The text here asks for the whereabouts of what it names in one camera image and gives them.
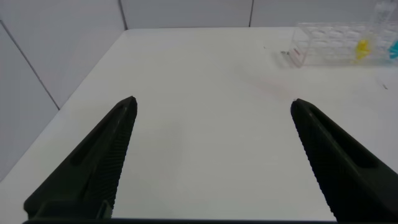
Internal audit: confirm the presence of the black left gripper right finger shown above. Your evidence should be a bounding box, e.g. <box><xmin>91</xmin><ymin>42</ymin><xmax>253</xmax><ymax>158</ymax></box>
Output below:
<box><xmin>290</xmin><ymin>98</ymin><xmax>398</xmax><ymax>223</ymax></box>

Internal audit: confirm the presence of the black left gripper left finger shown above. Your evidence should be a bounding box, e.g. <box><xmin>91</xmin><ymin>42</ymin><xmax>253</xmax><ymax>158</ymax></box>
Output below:
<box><xmin>23</xmin><ymin>95</ymin><xmax>138</xmax><ymax>220</ymax></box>

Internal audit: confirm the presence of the test tube with yellow liquid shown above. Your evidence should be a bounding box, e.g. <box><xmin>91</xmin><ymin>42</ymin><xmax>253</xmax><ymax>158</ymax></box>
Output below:
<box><xmin>354</xmin><ymin>0</ymin><xmax>397</xmax><ymax>62</ymax></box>

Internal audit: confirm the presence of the clear plastic test tube rack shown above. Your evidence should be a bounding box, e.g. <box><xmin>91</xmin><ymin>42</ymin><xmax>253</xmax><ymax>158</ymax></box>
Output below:
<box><xmin>287</xmin><ymin>21</ymin><xmax>398</xmax><ymax>68</ymax></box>

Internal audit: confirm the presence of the test tube with blue liquid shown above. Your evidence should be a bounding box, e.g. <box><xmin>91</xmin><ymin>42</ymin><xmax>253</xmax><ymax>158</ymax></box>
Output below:
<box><xmin>387</xmin><ymin>39</ymin><xmax>398</xmax><ymax>60</ymax></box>

